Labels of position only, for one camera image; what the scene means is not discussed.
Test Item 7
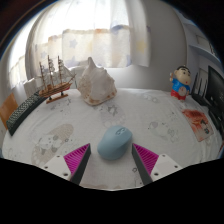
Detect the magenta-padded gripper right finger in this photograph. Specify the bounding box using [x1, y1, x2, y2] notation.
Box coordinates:
[131, 143, 184, 186]

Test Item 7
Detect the white star-print curtain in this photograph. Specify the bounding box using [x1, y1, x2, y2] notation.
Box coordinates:
[6, 0, 152, 91]

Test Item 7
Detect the large white conch shell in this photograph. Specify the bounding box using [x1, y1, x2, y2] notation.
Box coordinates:
[77, 56, 118, 107]

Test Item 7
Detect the white printed tablecloth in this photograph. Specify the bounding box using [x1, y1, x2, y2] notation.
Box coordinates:
[1, 87, 224, 189]

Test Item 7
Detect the white wall shelf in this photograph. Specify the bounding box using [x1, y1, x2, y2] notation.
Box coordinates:
[181, 13, 224, 68]

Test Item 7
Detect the light blue computer mouse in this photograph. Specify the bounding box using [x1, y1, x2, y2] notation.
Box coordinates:
[97, 125, 134, 161]

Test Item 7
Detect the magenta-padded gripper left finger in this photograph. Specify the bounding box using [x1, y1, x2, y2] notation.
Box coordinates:
[41, 143, 92, 185]

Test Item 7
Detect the brown wooden chair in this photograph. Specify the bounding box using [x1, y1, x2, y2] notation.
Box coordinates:
[0, 92, 20, 131]

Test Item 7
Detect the black computer monitor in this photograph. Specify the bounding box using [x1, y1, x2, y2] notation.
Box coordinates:
[203, 65, 224, 134]

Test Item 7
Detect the red printed mouse pad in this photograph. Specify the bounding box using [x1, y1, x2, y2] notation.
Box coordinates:
[181, 108, 215, 143]

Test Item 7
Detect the dark computer keyboard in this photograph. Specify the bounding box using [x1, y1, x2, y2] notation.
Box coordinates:
[5, 91, 48, 137]

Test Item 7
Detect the black router with antennas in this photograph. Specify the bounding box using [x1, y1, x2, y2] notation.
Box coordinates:
[191, 71, 211, 107]

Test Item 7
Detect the wooden model sailing ship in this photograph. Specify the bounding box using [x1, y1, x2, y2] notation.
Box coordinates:
[38, 54, 77, 105]

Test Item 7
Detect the cartoon boy figurine clock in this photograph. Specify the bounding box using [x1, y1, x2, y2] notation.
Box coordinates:
[169, 65, 193, 102]

